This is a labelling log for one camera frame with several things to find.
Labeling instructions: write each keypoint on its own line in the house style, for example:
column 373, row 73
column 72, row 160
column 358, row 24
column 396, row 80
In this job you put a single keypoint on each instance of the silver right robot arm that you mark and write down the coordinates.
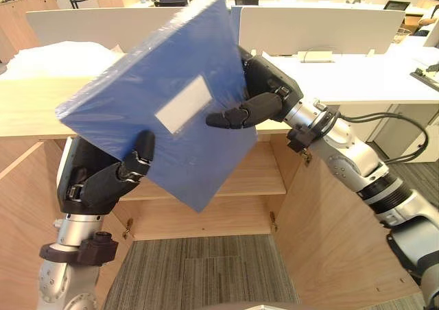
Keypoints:
column 346, row 152

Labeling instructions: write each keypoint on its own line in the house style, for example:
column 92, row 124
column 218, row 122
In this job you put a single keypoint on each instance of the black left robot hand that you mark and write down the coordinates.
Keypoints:
column 92, row 186

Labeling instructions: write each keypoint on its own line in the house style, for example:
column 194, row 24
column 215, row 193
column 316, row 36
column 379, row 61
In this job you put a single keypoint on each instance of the brass door hinge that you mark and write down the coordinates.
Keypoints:
column 273, row 221
column 306, row 158
column 128, row 227

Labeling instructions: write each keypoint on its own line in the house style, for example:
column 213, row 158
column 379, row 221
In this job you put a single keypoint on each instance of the black tool on desk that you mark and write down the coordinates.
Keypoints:
column 427, row 78

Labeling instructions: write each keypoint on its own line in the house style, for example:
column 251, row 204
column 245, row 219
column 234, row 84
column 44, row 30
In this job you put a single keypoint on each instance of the person at desk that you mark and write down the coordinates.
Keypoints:
column 427, row 23

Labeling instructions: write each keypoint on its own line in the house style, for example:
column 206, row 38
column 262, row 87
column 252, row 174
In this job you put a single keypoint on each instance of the tall wooden cabinet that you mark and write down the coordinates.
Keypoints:
column 20, row 22

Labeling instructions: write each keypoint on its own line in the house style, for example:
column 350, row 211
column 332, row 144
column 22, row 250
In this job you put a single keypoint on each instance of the white office desk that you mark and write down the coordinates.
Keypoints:
column 360, row 80

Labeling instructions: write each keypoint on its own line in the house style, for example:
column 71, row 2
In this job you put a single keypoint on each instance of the white drawer pedestal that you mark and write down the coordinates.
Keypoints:
column 401, row 128

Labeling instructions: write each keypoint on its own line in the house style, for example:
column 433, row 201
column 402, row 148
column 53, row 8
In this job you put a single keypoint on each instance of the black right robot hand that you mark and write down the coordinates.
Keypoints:
column 267, row 83

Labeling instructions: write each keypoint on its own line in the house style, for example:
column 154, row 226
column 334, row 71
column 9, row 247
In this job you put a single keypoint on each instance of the blue plastic folder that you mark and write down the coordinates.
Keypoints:
column 164, row 94

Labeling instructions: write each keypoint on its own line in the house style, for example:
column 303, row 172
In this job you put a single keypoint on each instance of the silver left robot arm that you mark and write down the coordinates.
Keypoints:
column 75, row 227

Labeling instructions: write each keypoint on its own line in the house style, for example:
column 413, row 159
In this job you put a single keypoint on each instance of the wooden office cabinet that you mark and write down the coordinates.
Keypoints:
column 31, row 104

